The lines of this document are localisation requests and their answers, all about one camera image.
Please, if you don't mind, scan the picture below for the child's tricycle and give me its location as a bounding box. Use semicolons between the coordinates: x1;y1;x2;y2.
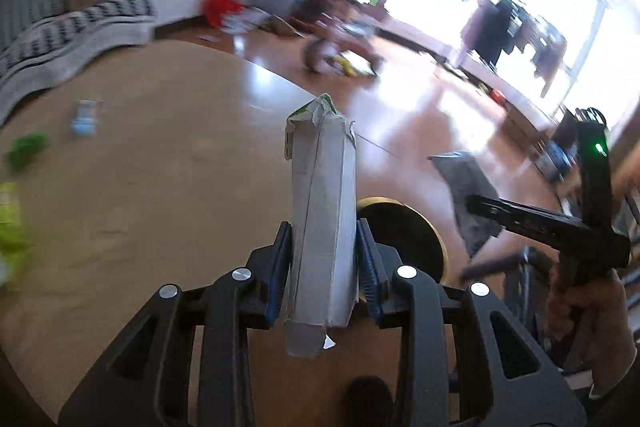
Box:
301;23;387;81

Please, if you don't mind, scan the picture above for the red bag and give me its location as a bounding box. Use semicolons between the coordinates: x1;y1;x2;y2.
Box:
202;0;244;28

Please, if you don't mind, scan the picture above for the yellow green packet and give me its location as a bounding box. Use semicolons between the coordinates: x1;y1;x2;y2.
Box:
0;181;32;293

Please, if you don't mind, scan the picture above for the blue white packet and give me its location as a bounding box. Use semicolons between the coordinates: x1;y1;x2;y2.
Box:
70;99;104;138

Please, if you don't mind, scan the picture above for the green wrapper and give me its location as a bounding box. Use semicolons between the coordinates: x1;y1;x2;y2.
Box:
4;133;51;172

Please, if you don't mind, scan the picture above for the person's right hand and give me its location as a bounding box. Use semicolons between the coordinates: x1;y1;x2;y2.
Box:
544;263;632;400

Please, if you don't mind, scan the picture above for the striped sofa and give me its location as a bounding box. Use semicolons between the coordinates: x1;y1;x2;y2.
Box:
0;0;157;124

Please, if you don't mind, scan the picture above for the clothes rack with clothes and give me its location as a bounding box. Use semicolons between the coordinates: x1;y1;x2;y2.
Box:
457;0;569;98

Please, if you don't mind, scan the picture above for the grey cloth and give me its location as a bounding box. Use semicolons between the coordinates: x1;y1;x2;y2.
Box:
429;151;503;258

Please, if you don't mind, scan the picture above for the grey carton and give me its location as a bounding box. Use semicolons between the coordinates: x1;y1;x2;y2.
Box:
284;94;360;359

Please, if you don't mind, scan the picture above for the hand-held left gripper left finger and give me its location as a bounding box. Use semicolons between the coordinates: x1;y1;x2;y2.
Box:
57;221;293;427

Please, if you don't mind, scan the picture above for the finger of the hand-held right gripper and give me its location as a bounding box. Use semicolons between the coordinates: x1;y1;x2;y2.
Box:
466;194;583;253

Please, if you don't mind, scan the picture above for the round black gold-rimmed bin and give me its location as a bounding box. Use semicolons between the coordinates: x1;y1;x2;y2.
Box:
357;197;447;284

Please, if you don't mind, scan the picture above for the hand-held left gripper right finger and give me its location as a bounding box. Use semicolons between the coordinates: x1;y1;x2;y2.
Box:
355;218;588;427

